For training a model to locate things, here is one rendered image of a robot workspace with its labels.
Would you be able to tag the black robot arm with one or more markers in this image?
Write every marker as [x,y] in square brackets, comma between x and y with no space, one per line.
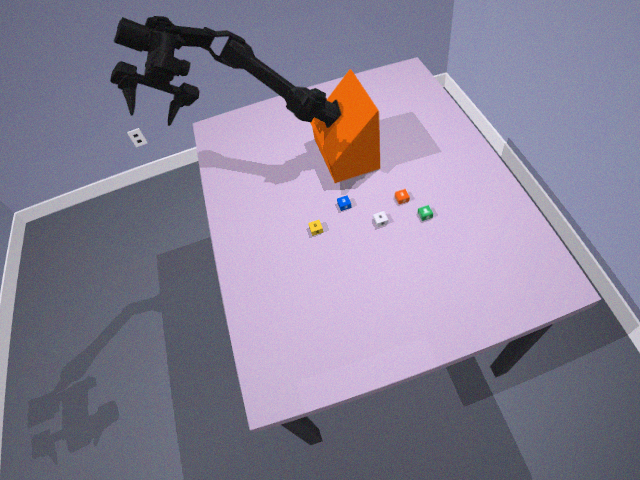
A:
[160,33]

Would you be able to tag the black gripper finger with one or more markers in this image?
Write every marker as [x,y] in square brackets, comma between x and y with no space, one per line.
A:
[179,101]
[129,86]

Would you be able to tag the small blue block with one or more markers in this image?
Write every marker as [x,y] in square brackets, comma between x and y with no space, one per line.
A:
[344,203]

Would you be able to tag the small yellow block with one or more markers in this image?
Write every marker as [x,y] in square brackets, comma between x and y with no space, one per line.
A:
[315,227]

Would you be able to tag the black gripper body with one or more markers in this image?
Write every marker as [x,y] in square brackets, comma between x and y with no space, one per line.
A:
[155,79]

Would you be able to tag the small white block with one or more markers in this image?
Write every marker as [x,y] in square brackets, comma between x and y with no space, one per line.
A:
[380,218]

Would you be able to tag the green block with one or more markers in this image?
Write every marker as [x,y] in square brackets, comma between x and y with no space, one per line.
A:
[425,212]

